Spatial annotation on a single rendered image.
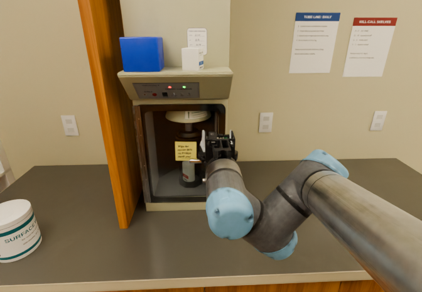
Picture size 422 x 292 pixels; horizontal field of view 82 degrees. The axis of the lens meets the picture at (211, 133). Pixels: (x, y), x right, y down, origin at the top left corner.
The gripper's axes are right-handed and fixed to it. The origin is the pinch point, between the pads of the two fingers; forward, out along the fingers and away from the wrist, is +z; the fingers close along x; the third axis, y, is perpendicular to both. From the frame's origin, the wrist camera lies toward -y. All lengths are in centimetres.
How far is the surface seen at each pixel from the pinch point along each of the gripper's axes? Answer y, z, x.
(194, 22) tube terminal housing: 32.5, 15.2, 5.8
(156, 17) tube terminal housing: 34.0, 15.3, 16.8
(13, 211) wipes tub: -22, -1, 64
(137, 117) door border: 3.2, 14.0, 25.6
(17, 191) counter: -37, 31, 89
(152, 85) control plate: 15.5, 6.8, 18.4
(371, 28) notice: 32, 58, -78
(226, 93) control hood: 12.2, 10.1, -3.8
